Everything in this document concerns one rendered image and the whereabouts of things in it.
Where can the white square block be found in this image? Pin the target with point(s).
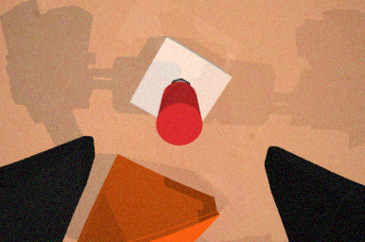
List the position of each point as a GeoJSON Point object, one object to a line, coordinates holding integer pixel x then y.
{"type": "Point", "coordinates": [176, 61]}

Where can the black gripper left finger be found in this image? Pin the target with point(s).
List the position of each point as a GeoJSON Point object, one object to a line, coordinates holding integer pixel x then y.
{"type": "Point", "coordinates": [39, 195]}

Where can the red cylinder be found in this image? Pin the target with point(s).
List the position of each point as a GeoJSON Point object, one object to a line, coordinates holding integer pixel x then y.
{"type": "Point", "coordinates": [179, 121]}

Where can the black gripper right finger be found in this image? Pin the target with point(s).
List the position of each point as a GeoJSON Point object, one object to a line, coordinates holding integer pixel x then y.
{"type": "Point", "coordinates": [315, 204]}

